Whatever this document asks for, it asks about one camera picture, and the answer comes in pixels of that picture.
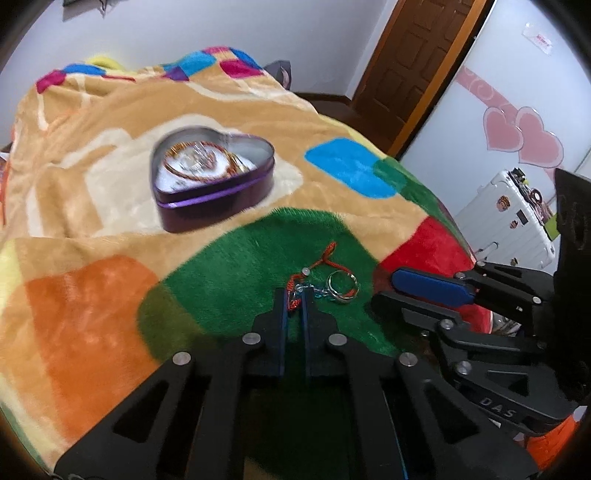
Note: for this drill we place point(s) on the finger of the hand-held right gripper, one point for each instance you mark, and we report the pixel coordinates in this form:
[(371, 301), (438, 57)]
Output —
[(489, 344), (429, 286)]

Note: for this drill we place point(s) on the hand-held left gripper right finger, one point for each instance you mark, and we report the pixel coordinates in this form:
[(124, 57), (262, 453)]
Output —
[(307, 332)]

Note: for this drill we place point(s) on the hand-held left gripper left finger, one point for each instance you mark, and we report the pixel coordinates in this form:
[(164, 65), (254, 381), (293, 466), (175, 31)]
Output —
[(279, 332)]

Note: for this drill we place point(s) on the purple heart-shaped tin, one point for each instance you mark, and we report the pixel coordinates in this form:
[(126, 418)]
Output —
[(212, 203)]

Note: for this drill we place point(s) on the white suitcase with stickers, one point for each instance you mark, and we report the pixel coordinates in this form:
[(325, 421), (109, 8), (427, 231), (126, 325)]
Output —
[(498, 221)]

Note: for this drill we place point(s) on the white wardrobe with hearts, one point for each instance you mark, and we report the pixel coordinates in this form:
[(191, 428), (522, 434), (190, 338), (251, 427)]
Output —
[(508, 69)]

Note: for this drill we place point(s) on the white and red label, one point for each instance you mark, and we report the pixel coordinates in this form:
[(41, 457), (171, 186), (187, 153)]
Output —
[(538, 40)]

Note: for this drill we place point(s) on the colourful patchwork blanket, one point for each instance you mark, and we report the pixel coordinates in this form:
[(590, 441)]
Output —
[(92, 300)]

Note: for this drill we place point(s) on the brown wooden door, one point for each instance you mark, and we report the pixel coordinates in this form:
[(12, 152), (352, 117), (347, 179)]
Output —
[(406, 60)]

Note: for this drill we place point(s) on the grey bag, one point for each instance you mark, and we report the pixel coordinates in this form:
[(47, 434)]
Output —
[(277, 74)]

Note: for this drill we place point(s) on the yellow pillow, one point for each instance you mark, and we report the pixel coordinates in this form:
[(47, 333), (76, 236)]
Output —
[(106, 60)]

